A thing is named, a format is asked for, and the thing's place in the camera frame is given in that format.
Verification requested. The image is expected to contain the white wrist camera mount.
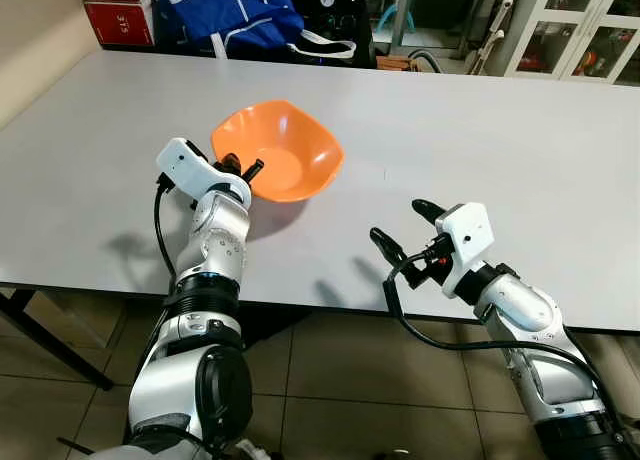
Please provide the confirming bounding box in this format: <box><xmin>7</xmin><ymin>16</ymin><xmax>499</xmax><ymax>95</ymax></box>
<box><xmin>157</xmin><ymin>138</ymin><xmax>251</xmax><ymax>209</ymax></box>
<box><xmin>435</xmin><ymin>202</ymin><xmax>495</xmax><ymax>297</ymax></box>

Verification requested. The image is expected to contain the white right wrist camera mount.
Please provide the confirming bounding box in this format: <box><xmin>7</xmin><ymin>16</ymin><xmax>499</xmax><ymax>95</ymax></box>
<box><xmin>435</xmin><ymin>202</ymin><xmax>495</xmax><ymax>297</ymax></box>

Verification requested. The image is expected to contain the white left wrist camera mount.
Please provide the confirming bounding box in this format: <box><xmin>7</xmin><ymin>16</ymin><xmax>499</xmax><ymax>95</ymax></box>
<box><xmin>157</xmin><ymin>138</ymin><xmax>251</xmax><ymax>209</ymax></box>

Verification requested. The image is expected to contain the blue fabric bag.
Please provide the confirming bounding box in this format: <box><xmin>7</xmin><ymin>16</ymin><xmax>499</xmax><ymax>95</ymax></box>
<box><xmin>153</xmin><ymin>0</ymin><xmax>307</xmax><ymax>59</ymax></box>

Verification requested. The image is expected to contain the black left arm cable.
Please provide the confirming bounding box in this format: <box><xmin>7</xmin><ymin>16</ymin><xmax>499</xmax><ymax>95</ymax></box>
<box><xmin>153</xmin><ymin>175</ymin><xmax>202</xmax><ymax>282</ymax></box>

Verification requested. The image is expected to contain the teal hose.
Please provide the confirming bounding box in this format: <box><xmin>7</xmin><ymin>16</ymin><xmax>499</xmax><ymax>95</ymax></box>
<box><xmin>375</xmin><ymin>5</ymin><xmax>417</xmax><ymax>52</ymax></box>

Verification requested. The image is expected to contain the orange plastic bowl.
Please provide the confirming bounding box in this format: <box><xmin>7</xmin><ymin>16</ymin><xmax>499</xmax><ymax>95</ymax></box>
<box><xmin>210</xmin><ymin>99</ymin><xmax>346</xmax><ymax>203</ymax></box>

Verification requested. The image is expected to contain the large red box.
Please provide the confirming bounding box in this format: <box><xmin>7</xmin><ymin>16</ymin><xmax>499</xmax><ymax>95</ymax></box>
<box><xmin>83</xmin><ymin>2</ymin><xmax>157</xmax><ymax>48</ymax></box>

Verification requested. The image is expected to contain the black bag with white trim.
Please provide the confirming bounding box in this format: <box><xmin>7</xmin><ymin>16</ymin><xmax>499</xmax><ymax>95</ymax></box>
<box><xmin>290</xmin><ymin>0</ymin><xmax>377</xmax><ymax>69</ymax></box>

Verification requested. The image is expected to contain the white glass door cabinet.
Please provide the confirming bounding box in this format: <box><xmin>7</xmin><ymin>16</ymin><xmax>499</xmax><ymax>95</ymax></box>
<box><xmin>505</xmin><ymin>0</ymin><xmax>640</xmax><ymax>86</ymax></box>

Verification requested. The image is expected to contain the white vacuum handle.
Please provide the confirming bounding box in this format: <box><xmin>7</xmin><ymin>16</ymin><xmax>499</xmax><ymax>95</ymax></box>
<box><xmin>470</xmin><ymin>0</ymin><xmax>517</xmax><ymax>77</ymax></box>

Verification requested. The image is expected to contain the black table leg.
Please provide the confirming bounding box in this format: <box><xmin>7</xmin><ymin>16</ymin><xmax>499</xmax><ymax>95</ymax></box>
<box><xmin>0</xmin><ymin>290</ymin><xmax>114</xmax><ymax>392</ymax></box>

